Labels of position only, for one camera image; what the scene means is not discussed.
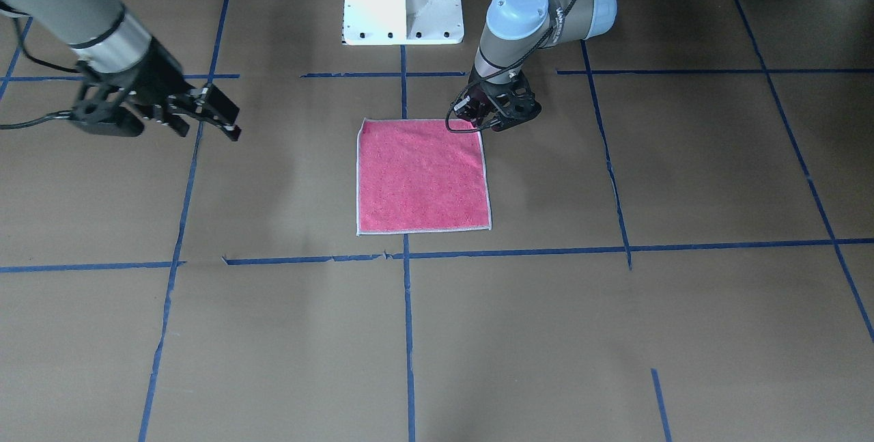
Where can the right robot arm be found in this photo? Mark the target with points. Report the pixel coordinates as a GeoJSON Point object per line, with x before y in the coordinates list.
{"type": "Point", "coordinates": [104, 33]}

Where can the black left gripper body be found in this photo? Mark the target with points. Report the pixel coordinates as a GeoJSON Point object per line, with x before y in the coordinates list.
{"type": "Point", "coordinates": [489, 95]}

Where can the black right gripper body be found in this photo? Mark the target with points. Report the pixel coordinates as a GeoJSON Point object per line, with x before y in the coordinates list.
{"type": "Point", "coordinates": [158, 77]}

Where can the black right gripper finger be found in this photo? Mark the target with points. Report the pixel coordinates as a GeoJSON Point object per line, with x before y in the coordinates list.
{"type": "Point", "coordinates": [222, 119]}
{"type": "Point", "coordinates": [217, 105]}

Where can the pink and grey towel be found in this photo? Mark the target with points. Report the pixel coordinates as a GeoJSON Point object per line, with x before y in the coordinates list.
{"type": "Point", "coordinates": [420, 176]}

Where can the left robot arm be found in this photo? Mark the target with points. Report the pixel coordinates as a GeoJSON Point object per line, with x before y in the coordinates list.
{"type": "Point", "coordinates": [516, 29]}

